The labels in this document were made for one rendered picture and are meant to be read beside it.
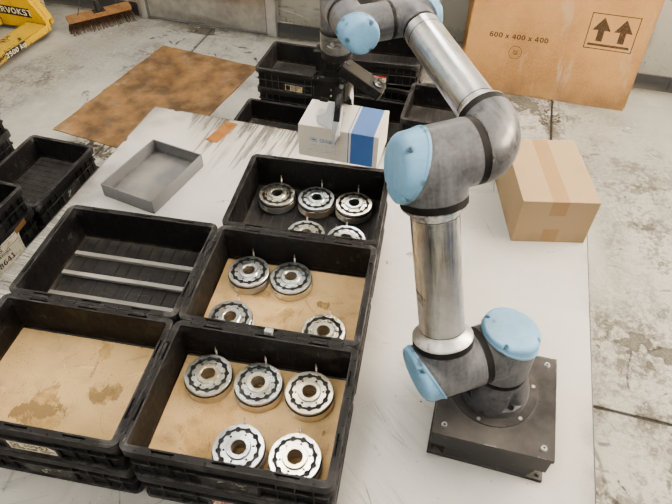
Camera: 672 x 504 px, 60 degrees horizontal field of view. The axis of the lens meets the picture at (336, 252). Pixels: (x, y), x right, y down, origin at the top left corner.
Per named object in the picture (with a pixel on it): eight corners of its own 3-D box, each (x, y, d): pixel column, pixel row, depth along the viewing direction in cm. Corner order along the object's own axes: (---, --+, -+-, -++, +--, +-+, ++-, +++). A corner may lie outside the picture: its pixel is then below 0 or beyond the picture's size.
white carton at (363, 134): (386, 140, 150) (389, 110, 144) (376, 168, 142) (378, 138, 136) (313, 128, 154) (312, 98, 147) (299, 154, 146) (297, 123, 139)
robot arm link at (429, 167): (496, 396, 113) (493, 122, 88) (425, 420, 110) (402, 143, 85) (466, 361, 123) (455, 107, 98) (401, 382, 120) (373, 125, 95)
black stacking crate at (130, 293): (224, 257, 154) (219, 226, 145) (185, 349, 133) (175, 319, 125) (85, 237, 158) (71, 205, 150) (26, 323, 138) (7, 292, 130)
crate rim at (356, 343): (377, 252, 142) (378, 245, 140) (359, 353, 122) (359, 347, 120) (221, 230, 147) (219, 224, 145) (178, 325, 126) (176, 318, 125)
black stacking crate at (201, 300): (374, 278, 149) (377, 247, 141) (356, 377, 129) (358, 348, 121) (226, 257, 154) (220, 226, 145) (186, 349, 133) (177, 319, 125)
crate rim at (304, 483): (359, 353, 122) (359, 347, 120) (333, 495, 101) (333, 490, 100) (178, 325, 126) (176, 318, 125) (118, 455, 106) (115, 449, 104)
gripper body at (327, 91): (320, 86, 142) (320, 38, 133) (354, 91, 140) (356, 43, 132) (311, 102, 137) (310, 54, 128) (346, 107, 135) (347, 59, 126)
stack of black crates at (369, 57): (418, 117, 319) (429, 37, 286) (407, 153, 296) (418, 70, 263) (344, 105, 326) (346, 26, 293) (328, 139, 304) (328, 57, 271)
